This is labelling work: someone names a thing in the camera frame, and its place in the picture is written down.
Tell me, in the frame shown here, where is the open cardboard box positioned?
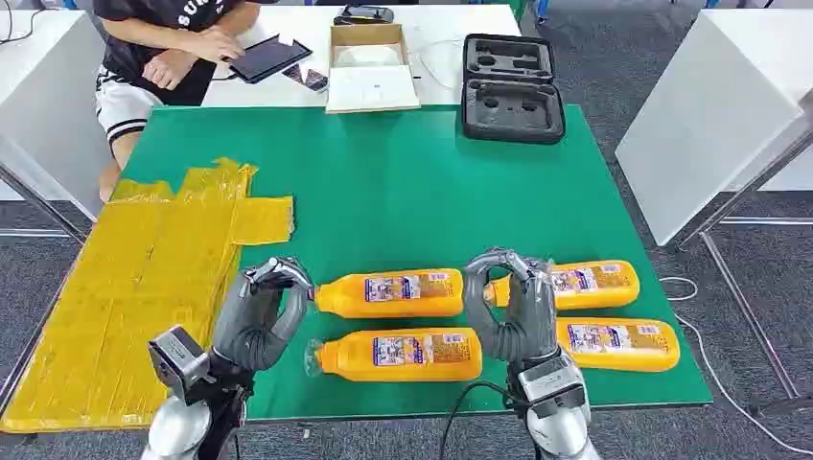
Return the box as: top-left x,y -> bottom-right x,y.
325,24 -> 422,116

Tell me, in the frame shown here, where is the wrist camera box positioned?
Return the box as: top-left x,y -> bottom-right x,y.
517,352 -> 589,421
148,325 -> 211,405

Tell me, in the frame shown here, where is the thin black table cable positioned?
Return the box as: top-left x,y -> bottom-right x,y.
0,0 -> 49,46

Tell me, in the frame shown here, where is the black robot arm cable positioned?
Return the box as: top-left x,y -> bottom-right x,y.
438,380 -> 528,460

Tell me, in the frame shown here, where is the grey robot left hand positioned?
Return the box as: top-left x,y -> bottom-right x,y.
212,257 -> 314,374

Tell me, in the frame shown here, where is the white floor cable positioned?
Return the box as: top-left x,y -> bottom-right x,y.
659,276 -> 813,457

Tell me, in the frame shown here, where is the person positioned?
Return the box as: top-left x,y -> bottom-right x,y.
93,0 -> 262,204

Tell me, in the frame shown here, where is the orange drink bottle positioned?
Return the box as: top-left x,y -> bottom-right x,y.
304,328 -> 483,383
555,317 -> 682,374
308,268 -> 465,319
484,260 -> 640,311

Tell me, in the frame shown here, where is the green table mat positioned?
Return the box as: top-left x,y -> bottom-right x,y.
120,104 -> 714,422

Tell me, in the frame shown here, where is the black foam-lined case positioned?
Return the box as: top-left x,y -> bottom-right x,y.
460,33 -> 567,146

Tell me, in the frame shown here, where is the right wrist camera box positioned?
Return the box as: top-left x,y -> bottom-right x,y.
517,352 -> 589,421

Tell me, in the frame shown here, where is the thin white desk cable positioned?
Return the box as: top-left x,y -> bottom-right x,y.
409,38 -> 466,90

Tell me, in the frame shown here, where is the yellow plastic sheet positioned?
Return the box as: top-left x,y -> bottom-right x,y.
0,157 -> 296,434

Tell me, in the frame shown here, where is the black handheld controller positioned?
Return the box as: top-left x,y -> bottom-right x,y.
333,5 -> 395,27

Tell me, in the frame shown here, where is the black tablet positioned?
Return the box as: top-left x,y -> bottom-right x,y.
227,34 -> 314,85

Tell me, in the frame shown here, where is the person's right hand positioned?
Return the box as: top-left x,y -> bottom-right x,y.
189,28 -> 246,65

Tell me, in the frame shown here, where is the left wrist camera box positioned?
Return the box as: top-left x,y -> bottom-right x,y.
148,325 -> 211,405

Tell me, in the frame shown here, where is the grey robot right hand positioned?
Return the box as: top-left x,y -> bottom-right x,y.
462,247 -> 560,366

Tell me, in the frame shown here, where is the person's left hand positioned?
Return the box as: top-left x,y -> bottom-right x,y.
142,49 -> 199,91

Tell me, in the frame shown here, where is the white side table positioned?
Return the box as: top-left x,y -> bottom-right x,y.
0,8 -> 112,245
615,8 -> 813,417

